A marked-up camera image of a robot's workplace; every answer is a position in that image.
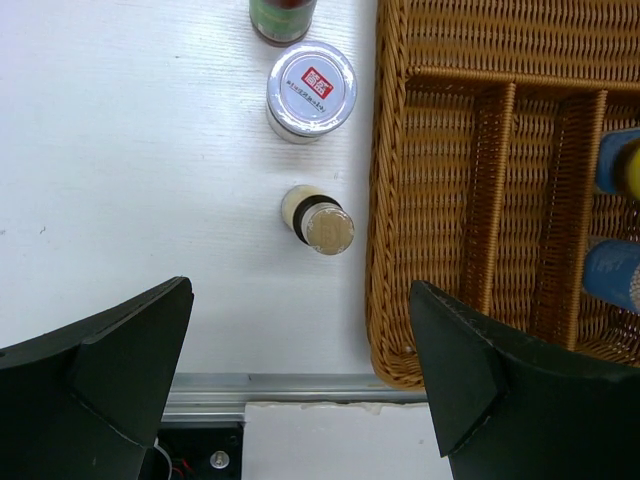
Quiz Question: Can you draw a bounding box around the left green sauce bottle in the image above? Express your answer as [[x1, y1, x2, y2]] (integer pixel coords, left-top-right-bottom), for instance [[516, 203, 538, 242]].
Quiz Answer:
[[249, 0, 317, 46]]

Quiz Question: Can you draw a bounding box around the woven wicker basket tray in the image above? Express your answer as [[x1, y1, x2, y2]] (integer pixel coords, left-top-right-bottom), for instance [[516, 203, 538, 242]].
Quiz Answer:
[[365, 1, 639, 390]]

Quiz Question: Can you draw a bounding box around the silver-top shaker bottle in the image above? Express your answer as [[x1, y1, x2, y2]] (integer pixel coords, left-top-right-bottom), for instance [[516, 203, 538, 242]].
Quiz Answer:
[[595, 127, 639, 201], [582, 237, 639, 314]]

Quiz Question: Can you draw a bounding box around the white-lid jar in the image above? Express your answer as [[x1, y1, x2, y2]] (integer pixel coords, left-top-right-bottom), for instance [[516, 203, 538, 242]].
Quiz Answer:
[[266, 41, 358, 144]]

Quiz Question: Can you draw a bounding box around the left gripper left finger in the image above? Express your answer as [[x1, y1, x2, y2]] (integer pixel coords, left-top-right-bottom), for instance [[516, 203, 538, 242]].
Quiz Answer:
[[1, 277, 194, 479]]

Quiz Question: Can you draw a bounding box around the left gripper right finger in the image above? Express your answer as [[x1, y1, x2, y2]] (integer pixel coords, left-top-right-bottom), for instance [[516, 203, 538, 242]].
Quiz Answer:
[[409, 281, 639, 479]]

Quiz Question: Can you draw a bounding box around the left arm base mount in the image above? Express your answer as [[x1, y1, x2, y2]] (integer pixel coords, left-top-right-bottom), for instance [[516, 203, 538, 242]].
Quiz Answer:
[[138, 422, 244, 479]]

